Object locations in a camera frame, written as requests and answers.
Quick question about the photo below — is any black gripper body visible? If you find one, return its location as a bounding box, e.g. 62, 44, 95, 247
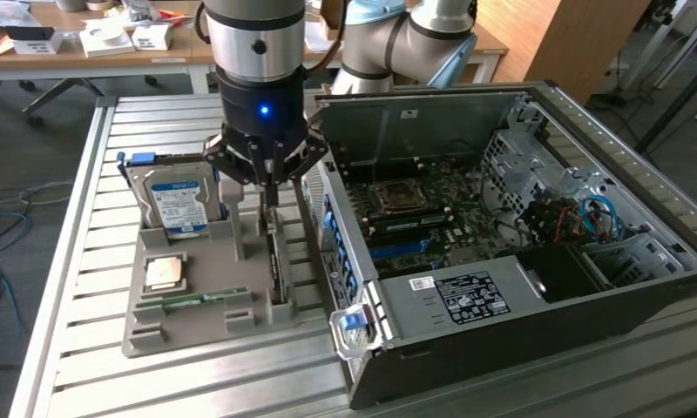
215, 69, 313, 153

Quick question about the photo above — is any graphics card with metal bracket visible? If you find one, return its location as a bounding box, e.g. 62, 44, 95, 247
262, 203, 290, 308

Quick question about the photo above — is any hard disk in blue caddy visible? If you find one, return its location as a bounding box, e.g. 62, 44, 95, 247
117, 147, 222, 239

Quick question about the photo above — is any CPU socket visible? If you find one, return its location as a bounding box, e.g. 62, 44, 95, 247
370, 179, 426, 215

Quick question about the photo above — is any stack of white papers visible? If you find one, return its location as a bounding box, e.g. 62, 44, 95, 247
302, 20, 345, 53

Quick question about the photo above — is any black installed RAM stick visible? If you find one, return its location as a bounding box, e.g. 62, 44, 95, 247
374, 212, 449, 237

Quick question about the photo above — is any grey plastic parts rack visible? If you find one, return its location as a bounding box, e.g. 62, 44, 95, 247
119, 177, 321, 359

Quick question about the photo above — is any small white labelled box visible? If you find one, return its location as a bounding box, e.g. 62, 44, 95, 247
130, 24, 173, 52

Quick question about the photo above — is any blue expansion slot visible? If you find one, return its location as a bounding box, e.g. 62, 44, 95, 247
370, 238, 435, 261

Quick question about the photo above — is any green motherboard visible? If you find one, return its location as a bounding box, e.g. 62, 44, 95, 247
335, 155, 525, 280

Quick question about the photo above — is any CPU chip with metal lid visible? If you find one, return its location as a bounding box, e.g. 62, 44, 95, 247
142, 255, 186, 293

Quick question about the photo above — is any white box with tape roll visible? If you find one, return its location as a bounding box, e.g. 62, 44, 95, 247
78, 19, 137, 58

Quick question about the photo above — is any green RAM stick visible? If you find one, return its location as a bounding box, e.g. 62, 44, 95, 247
135, 286, 250, 309

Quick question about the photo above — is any wooden desk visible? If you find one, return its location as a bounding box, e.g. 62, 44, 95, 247
0, 0, 510, 95

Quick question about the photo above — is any silver disk bay cage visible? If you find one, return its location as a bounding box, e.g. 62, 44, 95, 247
479, 99, 566, 211

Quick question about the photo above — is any blue case latch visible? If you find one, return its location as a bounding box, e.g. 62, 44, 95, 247
335, 310, 366, 335

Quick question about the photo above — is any grey power supply unit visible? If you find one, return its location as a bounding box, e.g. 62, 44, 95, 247
375, 256, 545, 340

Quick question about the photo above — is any white box with black top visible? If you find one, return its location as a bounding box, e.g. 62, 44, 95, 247
3, 25, 65, 57

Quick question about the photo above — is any wooden cabinet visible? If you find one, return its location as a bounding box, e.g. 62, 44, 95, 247
474, 0, 653, 105

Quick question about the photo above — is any open black PC case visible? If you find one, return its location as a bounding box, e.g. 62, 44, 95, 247
298, 80, 697, 410

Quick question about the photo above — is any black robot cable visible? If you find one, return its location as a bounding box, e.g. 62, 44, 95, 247
301, 0, 353, 75

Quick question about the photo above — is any white floor cable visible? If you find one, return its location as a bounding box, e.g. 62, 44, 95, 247
0, 180, 71, 206

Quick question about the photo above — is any orange and black wire bundle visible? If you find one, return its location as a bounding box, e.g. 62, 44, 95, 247
525, 198, 585, 246

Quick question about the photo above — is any blue floor cable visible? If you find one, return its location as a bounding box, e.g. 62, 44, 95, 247
0, 199, 27, 372

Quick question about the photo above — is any blue disk wire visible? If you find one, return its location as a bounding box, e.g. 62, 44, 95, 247
578, 195, 627, 243

